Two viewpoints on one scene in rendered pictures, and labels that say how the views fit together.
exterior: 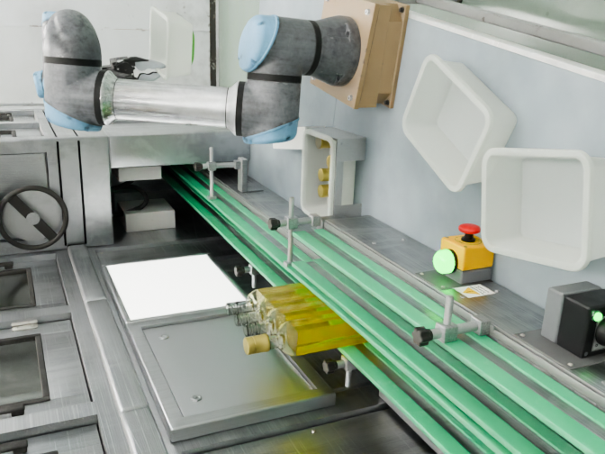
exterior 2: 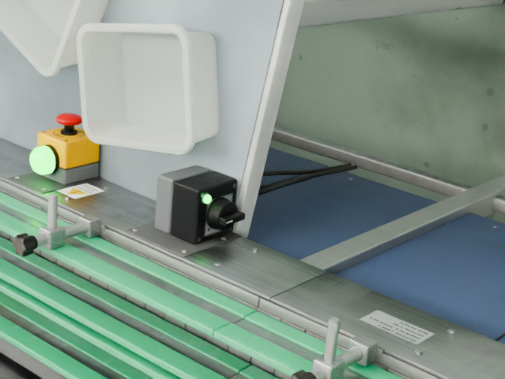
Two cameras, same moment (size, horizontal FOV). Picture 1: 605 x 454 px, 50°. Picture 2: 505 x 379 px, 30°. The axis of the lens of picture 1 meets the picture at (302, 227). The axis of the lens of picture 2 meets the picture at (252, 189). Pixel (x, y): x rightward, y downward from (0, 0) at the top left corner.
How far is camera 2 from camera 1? 27 cm
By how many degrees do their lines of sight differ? 25
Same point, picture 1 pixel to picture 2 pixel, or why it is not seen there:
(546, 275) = (157, 164)
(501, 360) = (115, 259)
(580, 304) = (189, 187)
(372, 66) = not seen: outside the picture
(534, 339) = (147, 232)
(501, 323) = (113, 221)
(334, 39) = not seen: outside the picture
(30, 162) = not seen: outside the picture
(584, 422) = (198, 303)
